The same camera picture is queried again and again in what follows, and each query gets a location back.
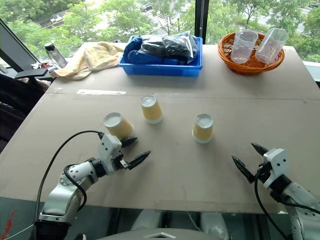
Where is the clear bottle with black cap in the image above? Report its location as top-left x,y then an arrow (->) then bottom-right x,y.
43,42 -> 69,69

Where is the dark chair seat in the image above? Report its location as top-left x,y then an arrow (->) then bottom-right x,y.
0,73 -> 55,154

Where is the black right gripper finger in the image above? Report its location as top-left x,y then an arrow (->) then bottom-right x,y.
250,142 -> 270,159
231,155 -> 256,185

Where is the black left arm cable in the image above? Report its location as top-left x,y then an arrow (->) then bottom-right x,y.
34,130 -> 105,223

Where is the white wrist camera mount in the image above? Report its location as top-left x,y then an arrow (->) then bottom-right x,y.
97,134 -> 124,175
262,148 -> 289,190

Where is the yellow paper cup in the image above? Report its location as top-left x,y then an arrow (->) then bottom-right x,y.
191,113 -> 215,145
102,112 -> 136,141
140,94 -> 164,125

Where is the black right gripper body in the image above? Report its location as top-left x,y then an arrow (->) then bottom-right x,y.
254,161 -> 273,185

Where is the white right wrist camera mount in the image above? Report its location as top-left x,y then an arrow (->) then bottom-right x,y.
262,148 -> 289,190

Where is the dark window frame post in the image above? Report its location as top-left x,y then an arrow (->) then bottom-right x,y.
194,0 -> 210,45

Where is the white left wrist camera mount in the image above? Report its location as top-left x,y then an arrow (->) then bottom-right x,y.
97,134 -> 124,175

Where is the clear bag of dark items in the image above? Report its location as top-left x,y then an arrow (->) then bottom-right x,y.
140,34 -> 199,64

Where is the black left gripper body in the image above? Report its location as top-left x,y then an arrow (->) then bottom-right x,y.
112,152 -> 130,173

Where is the pale yellow towel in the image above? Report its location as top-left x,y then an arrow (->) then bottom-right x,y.
49,41 -> 125,81

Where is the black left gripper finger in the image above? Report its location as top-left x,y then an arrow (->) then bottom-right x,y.
127,150 -> 152,171
121,136 -> 139,149

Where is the white tape strip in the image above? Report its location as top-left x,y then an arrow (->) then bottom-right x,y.
76,89 -> 127,96

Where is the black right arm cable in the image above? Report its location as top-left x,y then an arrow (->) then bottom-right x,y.
253,161 -> 320,240

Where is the dark slanted window frame bar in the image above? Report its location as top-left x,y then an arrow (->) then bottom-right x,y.
0,16 -> 41,69

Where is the clear plastic measuring cup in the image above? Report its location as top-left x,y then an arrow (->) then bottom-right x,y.
254,27 -> 290,66
230,28 -> 259,64

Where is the orange woven basket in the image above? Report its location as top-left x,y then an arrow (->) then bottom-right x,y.
217,31 -> 286,75

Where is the blue plastic bin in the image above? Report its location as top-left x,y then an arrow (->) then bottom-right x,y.
117,34 -> 205,78

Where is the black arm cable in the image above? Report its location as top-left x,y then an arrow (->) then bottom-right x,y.
34,130 -> 105,223
253,161 -> 320,240

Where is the grey robot torso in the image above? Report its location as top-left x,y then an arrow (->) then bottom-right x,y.
96,230 -> 228,240

